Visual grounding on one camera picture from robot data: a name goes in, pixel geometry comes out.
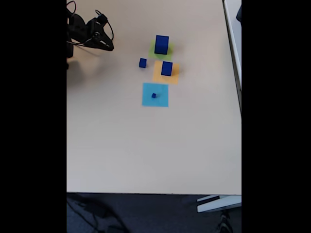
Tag light blue paper square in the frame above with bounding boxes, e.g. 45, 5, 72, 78
141, 83, 169, 108

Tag green paper square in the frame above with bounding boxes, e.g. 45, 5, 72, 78
147, 39, 175, 61

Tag orange paper square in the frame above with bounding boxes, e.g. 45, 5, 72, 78
152, 60, 180, 85

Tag large blue cube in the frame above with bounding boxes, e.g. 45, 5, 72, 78
154, 34, 170, 55

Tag medium blue cube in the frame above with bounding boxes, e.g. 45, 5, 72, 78
161, 61, 173, 77

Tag white table foot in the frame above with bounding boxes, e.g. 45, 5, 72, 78
196, 195, 242, 214

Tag black camera cable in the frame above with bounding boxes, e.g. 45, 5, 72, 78
67, 9, 115, 48

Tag red black motor wire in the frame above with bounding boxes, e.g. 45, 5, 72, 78
67, 0, 77, 19

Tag black floor cable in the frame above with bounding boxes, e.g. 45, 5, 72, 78
67, 194, 127, 233

